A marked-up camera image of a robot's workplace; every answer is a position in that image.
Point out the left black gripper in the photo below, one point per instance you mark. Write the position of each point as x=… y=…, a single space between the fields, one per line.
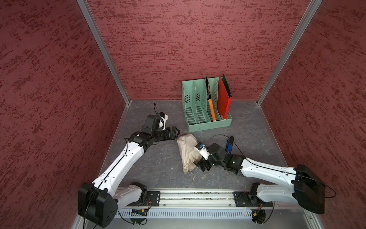
x=174 y=136

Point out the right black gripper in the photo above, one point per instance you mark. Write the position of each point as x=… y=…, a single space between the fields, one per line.
x=202 y=163

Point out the beige cloth soil bag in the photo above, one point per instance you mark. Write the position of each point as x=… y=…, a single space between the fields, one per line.
x=188 y=152

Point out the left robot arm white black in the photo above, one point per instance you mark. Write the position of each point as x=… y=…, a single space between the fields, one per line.
x=100 y=201

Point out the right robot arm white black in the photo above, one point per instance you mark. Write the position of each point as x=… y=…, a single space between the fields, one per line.
x=298 y=185

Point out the blue black stapler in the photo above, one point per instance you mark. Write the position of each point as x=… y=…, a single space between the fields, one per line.
x=229 y=145

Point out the green plastic file organizer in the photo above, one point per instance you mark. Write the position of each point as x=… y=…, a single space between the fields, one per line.
x=196 y=107

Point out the orange folder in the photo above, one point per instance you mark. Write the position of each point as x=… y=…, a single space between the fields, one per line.
x=209 y=99

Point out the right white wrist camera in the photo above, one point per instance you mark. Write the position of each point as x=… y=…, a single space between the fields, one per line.
x=201 y=149

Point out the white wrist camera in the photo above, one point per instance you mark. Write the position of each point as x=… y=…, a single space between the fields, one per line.
x=201 y=149
x=163 y=118

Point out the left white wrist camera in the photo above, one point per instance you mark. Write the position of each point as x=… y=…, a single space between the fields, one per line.
x=163 y=118

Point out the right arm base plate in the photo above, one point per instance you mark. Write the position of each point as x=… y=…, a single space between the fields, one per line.
x=243 y=199

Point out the aluminium mounting rail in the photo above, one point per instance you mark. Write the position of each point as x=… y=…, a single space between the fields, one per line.
x=210 y=198

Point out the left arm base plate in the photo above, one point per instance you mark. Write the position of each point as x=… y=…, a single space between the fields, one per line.
x=151 y=198

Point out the perforated cable duct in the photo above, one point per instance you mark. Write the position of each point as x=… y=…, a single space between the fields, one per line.
x=186 y=214

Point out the left aluminium corner post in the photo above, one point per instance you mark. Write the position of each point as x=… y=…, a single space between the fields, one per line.
x=87 y=13

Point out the aluminium corner post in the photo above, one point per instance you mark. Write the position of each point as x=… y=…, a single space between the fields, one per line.
x=87 y=13
x=295 y=38

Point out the right aluminium corner post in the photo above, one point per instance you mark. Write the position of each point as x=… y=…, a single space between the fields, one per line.
x=295 y=38

